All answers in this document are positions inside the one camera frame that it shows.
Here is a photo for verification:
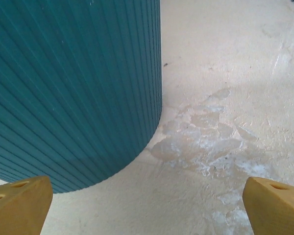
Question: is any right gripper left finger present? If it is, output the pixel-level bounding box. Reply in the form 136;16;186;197
0;175;53;235

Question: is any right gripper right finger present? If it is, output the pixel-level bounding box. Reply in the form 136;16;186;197
242;176;294;235

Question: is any teal bin with yellow rim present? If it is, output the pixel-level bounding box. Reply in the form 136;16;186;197
0;0;164;194

